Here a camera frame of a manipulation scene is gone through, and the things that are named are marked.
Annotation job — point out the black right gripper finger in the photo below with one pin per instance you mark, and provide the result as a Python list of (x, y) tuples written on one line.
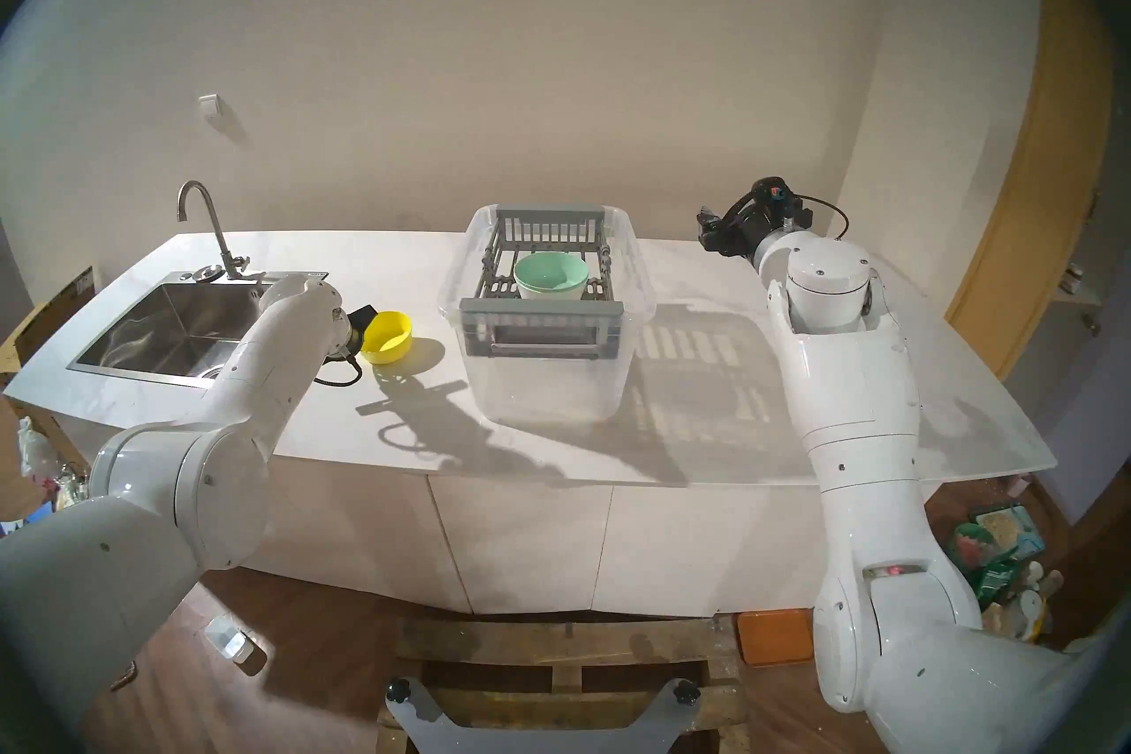
[(707, 218), (709, 242)]

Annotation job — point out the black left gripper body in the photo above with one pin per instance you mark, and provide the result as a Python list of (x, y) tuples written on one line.
[(353, 341)]

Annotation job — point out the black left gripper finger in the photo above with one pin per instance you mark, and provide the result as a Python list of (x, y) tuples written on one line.
[(366, 317)]

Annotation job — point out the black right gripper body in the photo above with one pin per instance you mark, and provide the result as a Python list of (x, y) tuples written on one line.
[(764, 222)]

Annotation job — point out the yellow bowl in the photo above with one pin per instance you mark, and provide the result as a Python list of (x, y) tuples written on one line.
[(390, 337)]

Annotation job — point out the mint green bowl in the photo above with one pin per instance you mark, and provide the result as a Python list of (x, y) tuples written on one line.
[(552, 275)]

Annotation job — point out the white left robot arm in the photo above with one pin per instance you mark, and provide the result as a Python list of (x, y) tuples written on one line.
[(177, 478)]

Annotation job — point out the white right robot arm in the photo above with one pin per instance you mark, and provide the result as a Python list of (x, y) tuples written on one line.
[(857, 408)]

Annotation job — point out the grey dish drying rack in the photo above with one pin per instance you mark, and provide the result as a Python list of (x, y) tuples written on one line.
[(539, 317)]

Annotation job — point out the round chrome sink knob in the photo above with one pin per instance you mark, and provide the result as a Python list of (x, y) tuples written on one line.
[(208, 273)]

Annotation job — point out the chrome gooseneck faucet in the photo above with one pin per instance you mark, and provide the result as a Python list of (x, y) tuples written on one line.
[(221, 240)]

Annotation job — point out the stainless steel sink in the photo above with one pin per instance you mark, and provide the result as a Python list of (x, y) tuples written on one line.
[(168, 319)]

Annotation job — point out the clear plastic storage bin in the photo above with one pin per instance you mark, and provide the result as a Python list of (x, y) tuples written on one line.
[(548, 394)]

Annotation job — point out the white kitchen counter cabinet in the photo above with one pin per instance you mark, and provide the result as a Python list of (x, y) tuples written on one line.
[(521, 531)]

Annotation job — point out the brown cardboard box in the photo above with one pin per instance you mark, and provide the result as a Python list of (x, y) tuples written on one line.
[(49, 319)]

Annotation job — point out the clear plastic container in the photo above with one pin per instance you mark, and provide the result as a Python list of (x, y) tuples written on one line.
[(231, 639)]

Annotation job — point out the white crumpled plastic bag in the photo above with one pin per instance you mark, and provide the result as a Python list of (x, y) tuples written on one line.
[(37, 447)]

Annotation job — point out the black round base knob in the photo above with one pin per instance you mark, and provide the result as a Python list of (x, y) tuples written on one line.
[(686, 692), (399, 690)]

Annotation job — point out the brown cardboard sheet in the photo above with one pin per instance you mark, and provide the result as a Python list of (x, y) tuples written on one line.
[(18, 452)]

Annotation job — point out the wooden pallet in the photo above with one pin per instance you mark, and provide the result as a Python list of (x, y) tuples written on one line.
[(548, 642)]

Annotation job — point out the green dish red food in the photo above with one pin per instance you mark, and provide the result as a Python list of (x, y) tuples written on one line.
[(970, 549)]

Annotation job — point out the teal noodle tray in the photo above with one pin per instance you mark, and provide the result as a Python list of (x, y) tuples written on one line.
[(1007, 527)]

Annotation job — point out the orange plastic tray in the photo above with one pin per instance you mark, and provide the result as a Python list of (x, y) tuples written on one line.
[(773, 637)]

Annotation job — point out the green snack bag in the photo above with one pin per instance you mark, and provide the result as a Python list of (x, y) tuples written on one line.
[(994, 580)]

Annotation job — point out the beige food bag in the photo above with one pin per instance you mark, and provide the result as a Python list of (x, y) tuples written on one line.
[(1016, 620)]

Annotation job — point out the white wall switch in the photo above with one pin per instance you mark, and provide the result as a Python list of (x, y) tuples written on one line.
[(208, 106)]

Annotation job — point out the wooden door frame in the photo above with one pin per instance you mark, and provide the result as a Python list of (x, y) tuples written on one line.
[(1034, 196)]

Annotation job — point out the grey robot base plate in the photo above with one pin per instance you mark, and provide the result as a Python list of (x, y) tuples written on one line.
[(530, 742)]

